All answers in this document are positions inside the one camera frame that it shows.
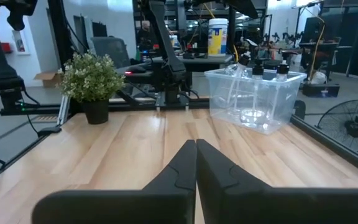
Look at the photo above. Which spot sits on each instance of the black frame bracket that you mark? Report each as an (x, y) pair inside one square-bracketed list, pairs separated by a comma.
[(49, 130)]

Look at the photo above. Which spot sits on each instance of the framed wall picture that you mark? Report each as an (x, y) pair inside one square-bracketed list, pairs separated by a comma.
[(20, 42)]

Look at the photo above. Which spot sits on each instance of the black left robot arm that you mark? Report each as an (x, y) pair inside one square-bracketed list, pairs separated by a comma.
[(166, 46)]

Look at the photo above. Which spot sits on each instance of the brown cardboard box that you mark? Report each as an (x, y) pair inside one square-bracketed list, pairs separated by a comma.
[(47, 78)]

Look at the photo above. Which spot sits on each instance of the black computer monitor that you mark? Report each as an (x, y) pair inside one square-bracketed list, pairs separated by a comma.
[(311, 29)]

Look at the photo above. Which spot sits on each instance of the artificial green plant white flowers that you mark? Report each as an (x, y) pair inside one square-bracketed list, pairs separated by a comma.
[(90, 77)]

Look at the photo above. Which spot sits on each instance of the dark grey side table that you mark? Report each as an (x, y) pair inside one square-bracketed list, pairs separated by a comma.
[(204, 59)]

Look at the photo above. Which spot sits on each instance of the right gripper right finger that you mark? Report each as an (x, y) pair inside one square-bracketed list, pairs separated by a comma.
[(259, 205)]

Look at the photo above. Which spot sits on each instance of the black aluminium table frame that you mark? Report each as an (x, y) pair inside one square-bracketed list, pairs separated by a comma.
[(337, 146)]

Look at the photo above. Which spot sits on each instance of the black floor fan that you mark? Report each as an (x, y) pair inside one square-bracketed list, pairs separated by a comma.
[(354, 127)]

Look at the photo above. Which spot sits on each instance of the person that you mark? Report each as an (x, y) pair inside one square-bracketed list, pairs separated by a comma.
[(145, 34)]

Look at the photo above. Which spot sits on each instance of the yellow white wipes canister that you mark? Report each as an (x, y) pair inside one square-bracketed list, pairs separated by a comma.
[(217, 37)]

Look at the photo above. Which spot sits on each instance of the clear soap bottle black pump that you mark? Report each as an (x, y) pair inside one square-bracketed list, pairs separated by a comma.
[(257, 70), (282, 70), (239, 67)]

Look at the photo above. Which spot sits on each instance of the silver aluminium bar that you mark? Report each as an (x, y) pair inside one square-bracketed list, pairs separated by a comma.
[(63, 109)]

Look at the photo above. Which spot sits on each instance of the large square clear plastic tub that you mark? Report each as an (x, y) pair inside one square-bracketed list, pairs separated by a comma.
[(259, 102)]

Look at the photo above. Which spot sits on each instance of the black box on floor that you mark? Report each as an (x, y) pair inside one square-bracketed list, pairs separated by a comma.
[(320, 90)]

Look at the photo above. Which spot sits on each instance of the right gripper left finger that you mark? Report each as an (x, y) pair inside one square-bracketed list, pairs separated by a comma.
[(154, 205)]

